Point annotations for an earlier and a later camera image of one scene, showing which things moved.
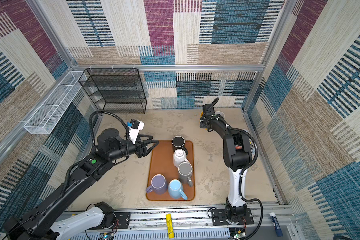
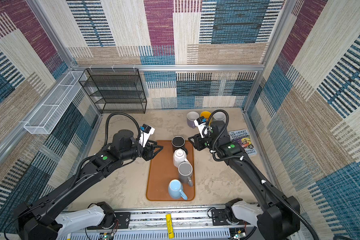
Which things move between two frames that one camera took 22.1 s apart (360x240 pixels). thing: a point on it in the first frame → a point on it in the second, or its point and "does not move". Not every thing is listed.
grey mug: (185, 170) does not move
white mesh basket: (42, 121) does not move
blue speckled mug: (220, 113) does not move
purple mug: (158, 184) → (191, 116)
